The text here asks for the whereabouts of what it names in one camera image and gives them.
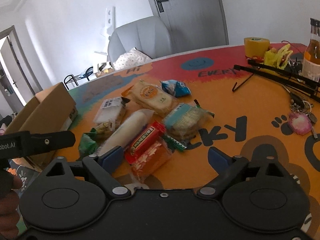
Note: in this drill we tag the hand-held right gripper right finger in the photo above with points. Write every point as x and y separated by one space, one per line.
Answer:
218 158

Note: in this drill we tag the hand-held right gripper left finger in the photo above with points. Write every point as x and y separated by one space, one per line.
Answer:
111 158

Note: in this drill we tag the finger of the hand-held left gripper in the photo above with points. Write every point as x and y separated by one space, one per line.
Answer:
53 140

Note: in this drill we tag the green snack packet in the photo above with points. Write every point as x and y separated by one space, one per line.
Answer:
87 143

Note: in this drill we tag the small cream snack packet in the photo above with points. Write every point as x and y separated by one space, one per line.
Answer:
103 128

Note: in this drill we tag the long white snack packet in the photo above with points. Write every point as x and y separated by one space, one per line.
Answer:
130 127

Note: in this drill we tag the red snack bar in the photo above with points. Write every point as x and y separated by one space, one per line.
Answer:
143 140

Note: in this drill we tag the orange snack packet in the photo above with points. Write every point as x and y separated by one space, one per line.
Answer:
150 160
150 97

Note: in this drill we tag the green striped candy wrapper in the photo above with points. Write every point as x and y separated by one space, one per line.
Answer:
175 143

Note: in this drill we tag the white packet with black label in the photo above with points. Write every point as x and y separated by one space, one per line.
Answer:
110 110

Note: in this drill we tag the small snack packets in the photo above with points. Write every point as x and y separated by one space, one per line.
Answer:
185 120

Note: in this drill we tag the blue snack packet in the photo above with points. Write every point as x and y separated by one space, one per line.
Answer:
175 87

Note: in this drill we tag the person's left hand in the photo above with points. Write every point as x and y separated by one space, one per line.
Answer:
10 205

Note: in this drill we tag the black shoe rack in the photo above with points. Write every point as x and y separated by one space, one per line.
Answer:
72 78

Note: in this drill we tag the grey-framed side door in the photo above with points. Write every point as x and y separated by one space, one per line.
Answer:
15 65

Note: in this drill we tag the cardboard box with logo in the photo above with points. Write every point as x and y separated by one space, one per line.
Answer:
102 71

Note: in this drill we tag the bunch of keys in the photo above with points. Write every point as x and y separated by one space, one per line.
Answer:
300 103

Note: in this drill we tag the white dotted pillow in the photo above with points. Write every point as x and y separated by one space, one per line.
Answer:
130 58

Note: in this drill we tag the black folding rack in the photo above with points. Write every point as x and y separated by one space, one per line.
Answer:
275 73

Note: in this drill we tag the yellow clip tool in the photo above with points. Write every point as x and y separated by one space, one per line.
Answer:
275 56

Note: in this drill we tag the yellow tape roll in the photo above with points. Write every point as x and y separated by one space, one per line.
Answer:
256 47

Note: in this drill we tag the grey armchair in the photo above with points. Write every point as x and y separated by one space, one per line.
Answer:
142 35

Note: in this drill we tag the white board with holes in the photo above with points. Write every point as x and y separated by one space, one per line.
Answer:
110 20

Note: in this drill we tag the amber glass bottle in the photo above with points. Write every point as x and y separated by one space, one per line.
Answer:
311 62

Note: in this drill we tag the grey door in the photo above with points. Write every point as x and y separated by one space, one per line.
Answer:
192 12

